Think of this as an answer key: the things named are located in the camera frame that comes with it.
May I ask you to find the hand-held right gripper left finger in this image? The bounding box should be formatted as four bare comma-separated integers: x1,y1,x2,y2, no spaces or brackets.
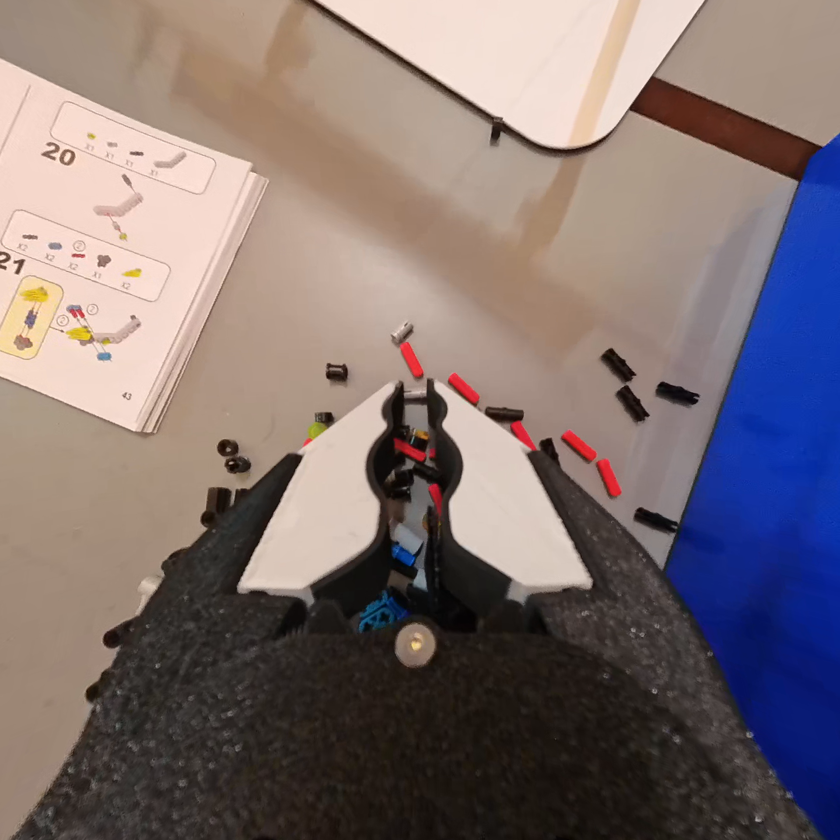
236,381,404,602

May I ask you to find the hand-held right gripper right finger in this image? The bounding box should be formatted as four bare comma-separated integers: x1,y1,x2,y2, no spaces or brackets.
427,379,593,606

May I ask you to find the pile of small bricks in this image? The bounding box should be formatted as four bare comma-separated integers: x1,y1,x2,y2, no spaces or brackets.
85,320,701,703

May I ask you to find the instruction booklet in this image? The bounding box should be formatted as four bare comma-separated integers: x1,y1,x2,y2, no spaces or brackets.
0,58,269,434

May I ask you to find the blue plastic bin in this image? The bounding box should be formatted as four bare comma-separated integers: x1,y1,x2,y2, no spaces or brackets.
664,134,840,840

